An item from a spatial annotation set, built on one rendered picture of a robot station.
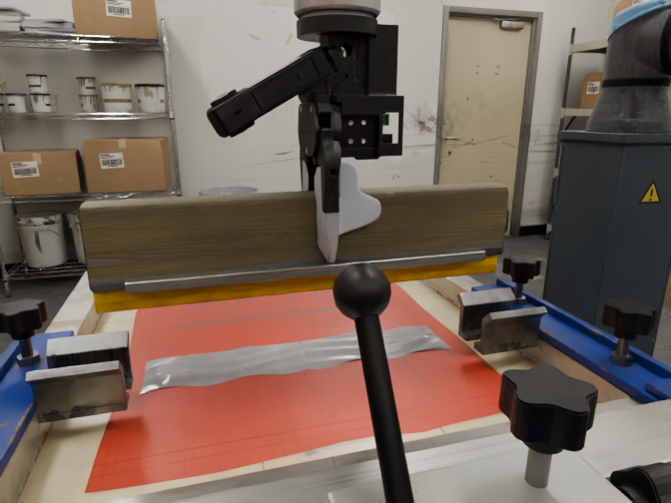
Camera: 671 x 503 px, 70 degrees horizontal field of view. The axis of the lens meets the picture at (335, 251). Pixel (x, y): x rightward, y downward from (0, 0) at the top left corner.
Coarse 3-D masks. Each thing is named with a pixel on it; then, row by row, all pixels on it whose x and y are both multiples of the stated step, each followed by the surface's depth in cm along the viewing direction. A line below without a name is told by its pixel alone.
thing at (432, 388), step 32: (288, 320) 67; (320, 320) 67; (352, 320) 67; (384, 320) 67; (416, 320) 67; (416, 352) 58; (448, 352) 58; (320, 384) 51; (352, 384) 51; (416, 384) 51; (448, 384) 51; (480, 384) 51; (352, 416) 46; (416, 416) 46; (448, 416) 46; (480, 416) 46
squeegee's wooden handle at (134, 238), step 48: (288, 192) 45; (384, 192) 46; (432, 192) 47; (480, 192) 48; (96, 240) 40; (144, 240) 41; (192, 240) 42; (240, 240) 43; (288, 240) 44; (384, 240) 47; (432, 240) 48; (480, 240) 50; (96, 288) 41
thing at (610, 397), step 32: (448, 288) 74; (64, 320) 59; (96, 320) 65; (544, 352) 53; (608, 384) 45; (32, 448) 39; (416, 448) 36; (0, 480) 33; (224, 480) 33; (256, 480) 33
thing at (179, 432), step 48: (144, 336) 62; (192, 336) 62; (240, 336) 62; (288, 336) 62; (240, 384) 51; (288, 384) 51; (144, 432) 43; (192, 432) 43; (240, 432) 43; (288, 432) 43; (336, 432) 43; (96, 480) 38; (144, 480) 38
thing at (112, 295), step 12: (444, 264) 51; (456, 264) 51; (468, 264) 52; (480, 264) 52; (312, 276) 47; (324, 276) 47; (192, 288) 44; (204, 288) 44; (216, 288) 45; (228, 288) 45; (240, 288) 45; (96, 300) 42; (108, 300) 42; (120, 300) 42
